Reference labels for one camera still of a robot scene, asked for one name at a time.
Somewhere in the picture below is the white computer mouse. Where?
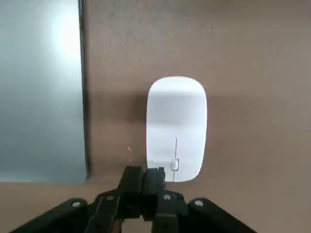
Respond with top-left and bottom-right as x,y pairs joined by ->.
146,76 -> 208,183

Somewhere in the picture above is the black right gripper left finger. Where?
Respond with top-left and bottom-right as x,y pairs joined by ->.
9,166 -> 146,233

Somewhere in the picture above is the grey closed laptop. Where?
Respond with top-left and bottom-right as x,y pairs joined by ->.
0,0 -> 88,184

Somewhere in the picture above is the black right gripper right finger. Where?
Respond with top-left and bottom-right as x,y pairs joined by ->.
142,166 -> 256,233

